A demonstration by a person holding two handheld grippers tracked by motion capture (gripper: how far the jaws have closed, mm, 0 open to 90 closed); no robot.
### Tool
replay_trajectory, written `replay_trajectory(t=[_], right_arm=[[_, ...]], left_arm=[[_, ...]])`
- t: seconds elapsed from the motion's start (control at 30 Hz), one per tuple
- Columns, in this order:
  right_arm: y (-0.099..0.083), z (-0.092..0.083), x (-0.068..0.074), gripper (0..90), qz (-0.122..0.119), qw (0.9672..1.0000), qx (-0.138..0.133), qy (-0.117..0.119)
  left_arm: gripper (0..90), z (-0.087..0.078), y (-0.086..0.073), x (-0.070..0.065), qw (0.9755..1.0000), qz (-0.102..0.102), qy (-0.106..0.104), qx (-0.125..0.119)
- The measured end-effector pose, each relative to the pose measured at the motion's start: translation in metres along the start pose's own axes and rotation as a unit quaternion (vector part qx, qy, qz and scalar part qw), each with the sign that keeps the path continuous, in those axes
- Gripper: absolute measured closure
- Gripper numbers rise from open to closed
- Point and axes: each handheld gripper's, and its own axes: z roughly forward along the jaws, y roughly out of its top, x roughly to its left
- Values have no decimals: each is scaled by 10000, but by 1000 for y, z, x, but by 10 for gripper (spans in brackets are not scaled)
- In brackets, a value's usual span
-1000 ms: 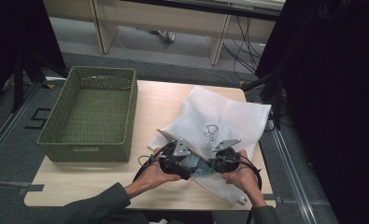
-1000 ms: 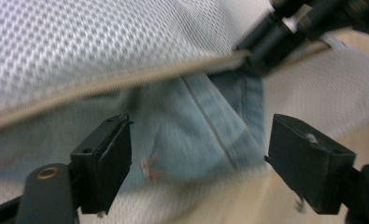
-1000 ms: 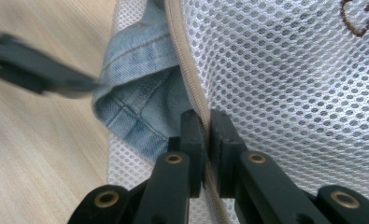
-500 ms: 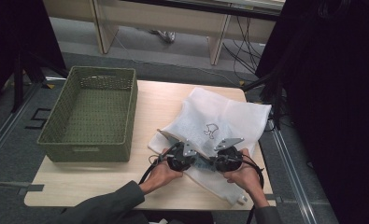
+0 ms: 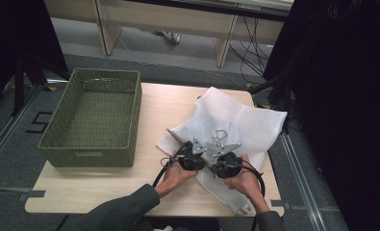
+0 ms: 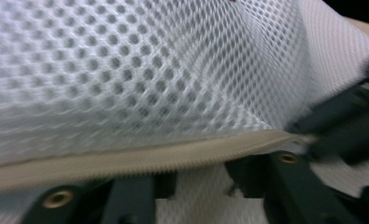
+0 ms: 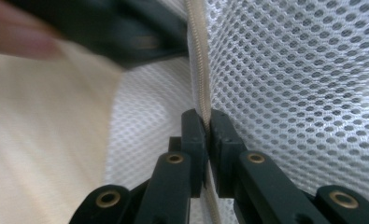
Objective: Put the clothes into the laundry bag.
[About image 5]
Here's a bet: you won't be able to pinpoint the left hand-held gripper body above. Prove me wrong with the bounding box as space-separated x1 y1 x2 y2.
177 137 209 171

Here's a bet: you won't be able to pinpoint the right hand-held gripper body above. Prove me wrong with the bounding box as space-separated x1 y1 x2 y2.
211 141 243 180

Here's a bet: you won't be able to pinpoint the white mesh laundry bag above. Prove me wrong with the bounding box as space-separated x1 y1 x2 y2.
156 86 289 216

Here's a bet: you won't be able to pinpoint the green woven basket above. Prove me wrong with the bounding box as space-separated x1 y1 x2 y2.
38 67 143 168

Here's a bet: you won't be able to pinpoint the person's left hand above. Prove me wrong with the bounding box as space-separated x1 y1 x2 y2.
154 147 199 199

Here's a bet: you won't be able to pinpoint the person's right hand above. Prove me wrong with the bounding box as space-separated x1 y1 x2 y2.
223 154 271 215

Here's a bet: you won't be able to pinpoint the black metal stand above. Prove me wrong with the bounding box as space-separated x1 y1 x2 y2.
248 71 295 135
10 52 73 117

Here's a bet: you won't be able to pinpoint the grey shoe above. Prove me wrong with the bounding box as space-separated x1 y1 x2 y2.
152 30 182 45

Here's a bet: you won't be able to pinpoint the black curtain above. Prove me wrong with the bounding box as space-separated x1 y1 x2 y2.
263 0 380 231
0 0 70 114

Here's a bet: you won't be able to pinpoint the light wooden bench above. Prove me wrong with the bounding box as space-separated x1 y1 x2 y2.
43 0 295 68

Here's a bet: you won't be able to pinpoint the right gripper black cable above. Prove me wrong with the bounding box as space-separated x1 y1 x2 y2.
212 160 266 231

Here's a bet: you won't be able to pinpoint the black floor cables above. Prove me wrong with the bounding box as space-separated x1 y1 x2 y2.
228 15 275 85

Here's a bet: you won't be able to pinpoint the grey floor cable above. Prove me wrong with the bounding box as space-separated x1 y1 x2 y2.
0 182 30 195

